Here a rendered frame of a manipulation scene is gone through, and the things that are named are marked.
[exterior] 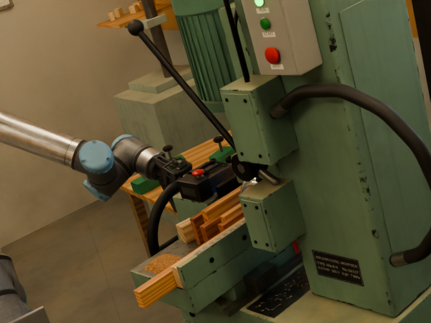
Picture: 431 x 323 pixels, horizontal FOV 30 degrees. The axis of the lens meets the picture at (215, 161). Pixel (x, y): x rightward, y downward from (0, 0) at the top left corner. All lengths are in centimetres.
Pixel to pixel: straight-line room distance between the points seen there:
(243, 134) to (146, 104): 247
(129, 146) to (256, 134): 98
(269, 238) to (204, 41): 42
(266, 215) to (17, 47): 327
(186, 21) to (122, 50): 326
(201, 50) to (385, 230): 52
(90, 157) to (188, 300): 69
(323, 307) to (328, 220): 21
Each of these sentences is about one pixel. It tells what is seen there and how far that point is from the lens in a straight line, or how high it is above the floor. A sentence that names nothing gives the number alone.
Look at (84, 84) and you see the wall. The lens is 483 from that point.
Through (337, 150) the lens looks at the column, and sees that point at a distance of 147.
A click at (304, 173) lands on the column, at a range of 156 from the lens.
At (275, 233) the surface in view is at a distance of 157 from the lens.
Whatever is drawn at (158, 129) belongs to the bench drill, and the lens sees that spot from 395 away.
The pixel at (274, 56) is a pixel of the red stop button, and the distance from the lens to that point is 138.
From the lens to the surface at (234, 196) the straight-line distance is 187.
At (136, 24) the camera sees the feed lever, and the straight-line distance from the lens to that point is 171.
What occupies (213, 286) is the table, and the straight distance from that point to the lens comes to 172.
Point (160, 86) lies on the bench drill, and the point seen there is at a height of 74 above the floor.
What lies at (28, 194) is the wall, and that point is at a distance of 478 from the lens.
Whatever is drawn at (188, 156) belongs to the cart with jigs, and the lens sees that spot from 357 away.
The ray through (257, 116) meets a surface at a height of 125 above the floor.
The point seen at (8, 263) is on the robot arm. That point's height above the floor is 81.
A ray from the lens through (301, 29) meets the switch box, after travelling 137.
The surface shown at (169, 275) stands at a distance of 169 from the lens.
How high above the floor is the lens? 169
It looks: 20 degrees down
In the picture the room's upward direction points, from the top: 16 degrees counter-clockwise
